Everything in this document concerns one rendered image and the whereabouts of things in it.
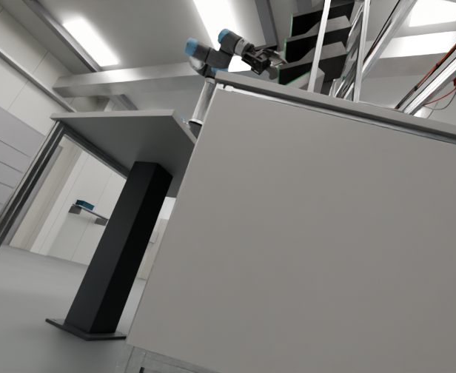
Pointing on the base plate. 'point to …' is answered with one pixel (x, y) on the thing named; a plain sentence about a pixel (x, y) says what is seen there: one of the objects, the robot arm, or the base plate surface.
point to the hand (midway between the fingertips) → (286, 69)
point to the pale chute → (308, 81)
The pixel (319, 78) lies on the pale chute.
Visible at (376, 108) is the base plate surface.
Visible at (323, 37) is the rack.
